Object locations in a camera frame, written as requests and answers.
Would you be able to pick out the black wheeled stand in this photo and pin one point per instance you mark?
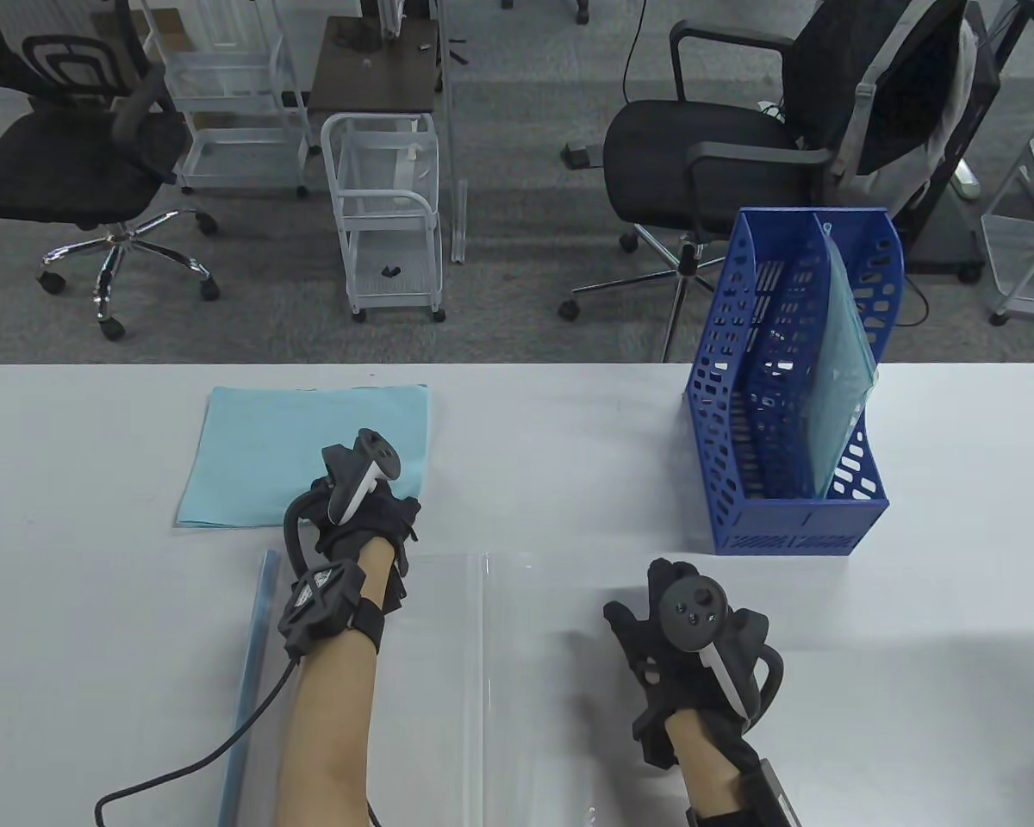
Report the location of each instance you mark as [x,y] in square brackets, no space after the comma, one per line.
[948,233]

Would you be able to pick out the person's left forearm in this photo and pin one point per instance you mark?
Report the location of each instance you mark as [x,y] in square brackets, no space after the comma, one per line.
[327,732]

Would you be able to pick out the black mesh office chair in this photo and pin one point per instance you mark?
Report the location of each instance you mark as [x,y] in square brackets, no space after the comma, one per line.
[60,164]

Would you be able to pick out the person's left hand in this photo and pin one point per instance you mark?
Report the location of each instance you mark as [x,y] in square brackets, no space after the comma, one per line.
[379,521]

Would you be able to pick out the small white mesh cart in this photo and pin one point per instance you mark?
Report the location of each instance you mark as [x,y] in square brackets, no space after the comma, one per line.
[396,205]

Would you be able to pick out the blue perforated file rack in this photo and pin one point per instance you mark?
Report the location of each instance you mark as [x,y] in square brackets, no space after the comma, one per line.
[793,525]

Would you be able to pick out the black and white controller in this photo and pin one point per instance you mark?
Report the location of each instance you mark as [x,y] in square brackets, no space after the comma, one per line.
[366,465]
[694,607]

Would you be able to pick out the person's right forearm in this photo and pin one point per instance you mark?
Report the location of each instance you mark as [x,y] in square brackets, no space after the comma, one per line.
[706,762]

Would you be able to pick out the square light blue papers stack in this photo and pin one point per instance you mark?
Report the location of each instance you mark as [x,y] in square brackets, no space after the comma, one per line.
[258,457]

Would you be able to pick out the clear file folder cover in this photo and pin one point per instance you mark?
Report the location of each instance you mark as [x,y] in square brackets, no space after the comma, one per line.
[840,413]

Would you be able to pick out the clear file folder blue spine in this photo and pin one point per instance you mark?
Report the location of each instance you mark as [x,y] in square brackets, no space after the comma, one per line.
[551,741]

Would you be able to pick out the black armrest office chair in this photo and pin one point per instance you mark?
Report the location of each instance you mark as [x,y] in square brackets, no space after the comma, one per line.
[689,146]

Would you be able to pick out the cardboard box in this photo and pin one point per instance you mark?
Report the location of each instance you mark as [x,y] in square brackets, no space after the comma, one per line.
[168,24]

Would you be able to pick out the tall white mesh cart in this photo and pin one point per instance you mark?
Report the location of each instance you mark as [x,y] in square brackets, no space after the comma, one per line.
[241,155]

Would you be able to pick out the brown wooden side table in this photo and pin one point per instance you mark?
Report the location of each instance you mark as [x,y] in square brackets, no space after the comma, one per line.
[370,77]

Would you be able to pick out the person's right hand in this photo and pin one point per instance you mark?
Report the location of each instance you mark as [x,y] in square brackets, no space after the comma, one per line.
[663,663]

